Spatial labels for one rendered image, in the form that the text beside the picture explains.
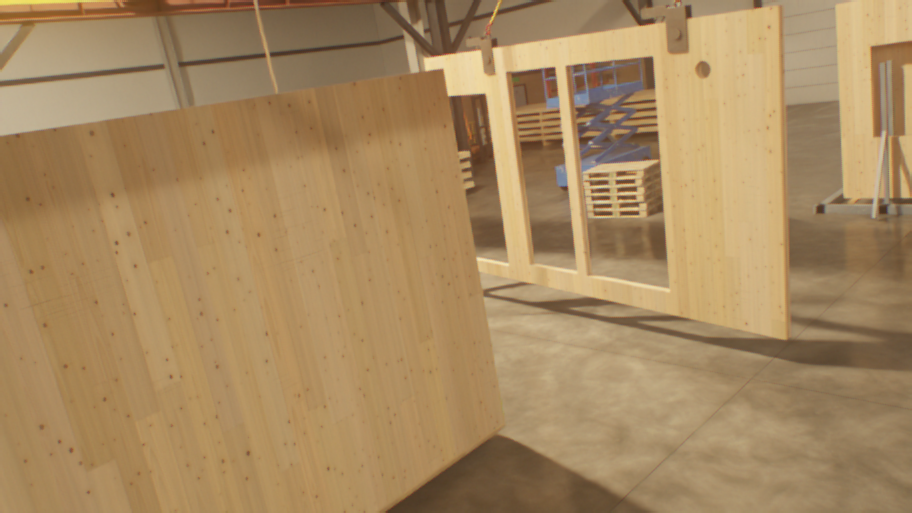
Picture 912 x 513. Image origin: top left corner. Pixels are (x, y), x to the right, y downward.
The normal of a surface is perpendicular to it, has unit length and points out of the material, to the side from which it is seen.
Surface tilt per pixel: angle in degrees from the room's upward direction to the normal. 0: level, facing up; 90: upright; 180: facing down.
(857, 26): 90
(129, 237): 90
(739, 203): 90
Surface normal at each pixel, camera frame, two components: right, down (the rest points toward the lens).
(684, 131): -0.76, 0.28
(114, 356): 0.71, 0.04
